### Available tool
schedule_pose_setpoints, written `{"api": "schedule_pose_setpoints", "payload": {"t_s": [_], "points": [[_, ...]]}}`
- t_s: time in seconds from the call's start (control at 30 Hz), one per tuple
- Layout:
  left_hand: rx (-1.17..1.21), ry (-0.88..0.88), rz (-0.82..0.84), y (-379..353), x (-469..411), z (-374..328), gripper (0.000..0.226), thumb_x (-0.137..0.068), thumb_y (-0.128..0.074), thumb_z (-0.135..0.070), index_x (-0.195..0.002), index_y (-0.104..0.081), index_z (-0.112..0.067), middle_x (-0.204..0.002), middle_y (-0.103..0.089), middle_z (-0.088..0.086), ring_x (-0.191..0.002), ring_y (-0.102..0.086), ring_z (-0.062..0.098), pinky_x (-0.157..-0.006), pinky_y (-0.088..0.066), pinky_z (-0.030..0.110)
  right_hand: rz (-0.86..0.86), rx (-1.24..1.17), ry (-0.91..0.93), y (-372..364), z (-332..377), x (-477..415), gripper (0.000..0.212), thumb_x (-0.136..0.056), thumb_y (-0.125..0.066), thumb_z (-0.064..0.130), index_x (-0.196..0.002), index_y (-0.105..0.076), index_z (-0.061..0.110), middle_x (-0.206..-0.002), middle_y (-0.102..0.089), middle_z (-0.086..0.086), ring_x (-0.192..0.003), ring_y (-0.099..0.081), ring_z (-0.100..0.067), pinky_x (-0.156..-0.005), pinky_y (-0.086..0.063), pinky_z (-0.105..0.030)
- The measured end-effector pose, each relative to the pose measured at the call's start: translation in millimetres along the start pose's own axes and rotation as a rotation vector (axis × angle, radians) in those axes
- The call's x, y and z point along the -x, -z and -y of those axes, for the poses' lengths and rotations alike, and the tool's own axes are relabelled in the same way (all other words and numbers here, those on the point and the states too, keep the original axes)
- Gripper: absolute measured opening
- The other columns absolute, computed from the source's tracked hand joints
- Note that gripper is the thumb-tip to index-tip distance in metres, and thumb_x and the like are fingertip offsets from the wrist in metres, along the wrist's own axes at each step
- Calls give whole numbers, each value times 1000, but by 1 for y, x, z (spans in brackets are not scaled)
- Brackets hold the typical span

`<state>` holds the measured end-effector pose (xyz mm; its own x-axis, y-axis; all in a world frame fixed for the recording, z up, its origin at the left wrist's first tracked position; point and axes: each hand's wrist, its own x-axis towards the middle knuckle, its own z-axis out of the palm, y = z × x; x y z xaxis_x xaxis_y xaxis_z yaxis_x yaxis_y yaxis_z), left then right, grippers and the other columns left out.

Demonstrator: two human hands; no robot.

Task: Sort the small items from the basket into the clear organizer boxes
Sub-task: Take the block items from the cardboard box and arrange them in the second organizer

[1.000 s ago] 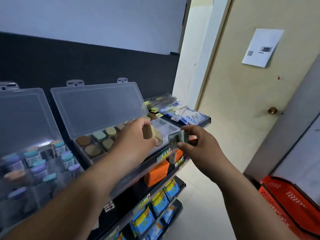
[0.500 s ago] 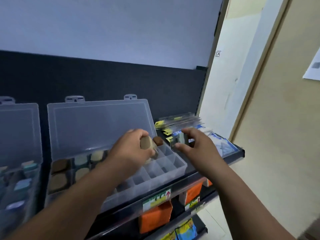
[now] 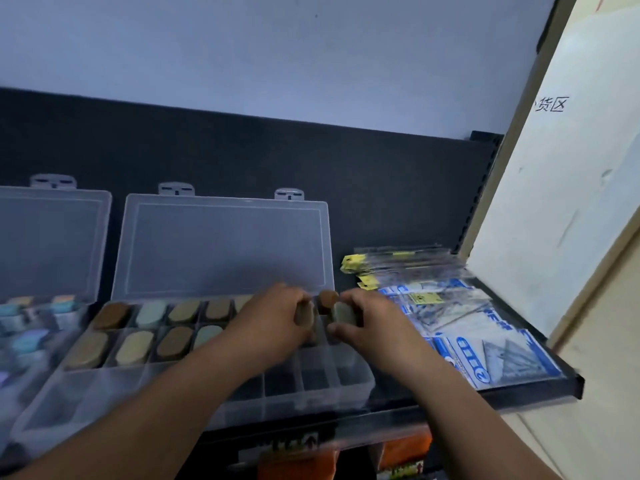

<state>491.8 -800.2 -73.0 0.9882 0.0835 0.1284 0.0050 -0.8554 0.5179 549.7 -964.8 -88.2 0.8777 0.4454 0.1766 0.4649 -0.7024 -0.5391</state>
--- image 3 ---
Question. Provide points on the heap of yellow blue packets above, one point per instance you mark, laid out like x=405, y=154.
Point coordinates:
x=475, y=344

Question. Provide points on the orange packet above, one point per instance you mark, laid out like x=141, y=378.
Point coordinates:
x=295, y=467
x=405, y=444

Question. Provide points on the person's left forearm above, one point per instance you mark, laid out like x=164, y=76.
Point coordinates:
x=125, y=424

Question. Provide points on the row of small tubes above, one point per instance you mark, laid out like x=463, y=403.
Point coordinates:
x=65, y=304

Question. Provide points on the black shelf end post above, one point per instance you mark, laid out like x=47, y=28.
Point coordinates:
x=487, y=139

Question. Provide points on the person's left hand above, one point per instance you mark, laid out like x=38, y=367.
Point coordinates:
x=270, y=324

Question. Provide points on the person's right forearm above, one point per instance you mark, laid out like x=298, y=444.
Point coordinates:
x=475, y=434

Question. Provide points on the green white shelf label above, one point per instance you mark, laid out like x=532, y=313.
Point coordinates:
x=295, y=442

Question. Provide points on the small brown eraser case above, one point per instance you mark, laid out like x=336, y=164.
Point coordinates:
x=305, y=314

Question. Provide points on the yellow white shelf label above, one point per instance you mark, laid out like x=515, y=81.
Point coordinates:
x=406, y=469

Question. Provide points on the narrow black shelf back panel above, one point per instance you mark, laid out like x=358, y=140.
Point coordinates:
x=300, y=169

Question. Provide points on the white door frame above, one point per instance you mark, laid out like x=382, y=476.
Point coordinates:
x=565, y=194

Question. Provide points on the person's right hand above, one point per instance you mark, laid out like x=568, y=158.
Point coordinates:
x=385, y=339

